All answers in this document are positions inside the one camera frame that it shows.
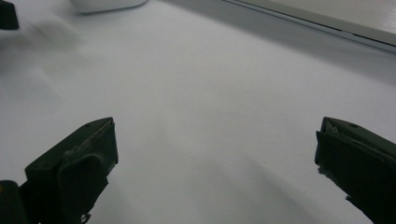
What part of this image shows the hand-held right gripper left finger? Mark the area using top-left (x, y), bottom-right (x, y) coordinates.
top-left (20, 117), bottom-right (120, 224)

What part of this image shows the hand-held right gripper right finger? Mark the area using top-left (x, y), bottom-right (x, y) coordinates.
top-left (314, 116), bottom-right (396, 224)

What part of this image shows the white container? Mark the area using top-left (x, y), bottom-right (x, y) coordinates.
top-left (68, 0), bottom-right (149, 14)

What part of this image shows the white board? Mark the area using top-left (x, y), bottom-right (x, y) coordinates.
top-left (222, 0), bottom-right (396, 53)

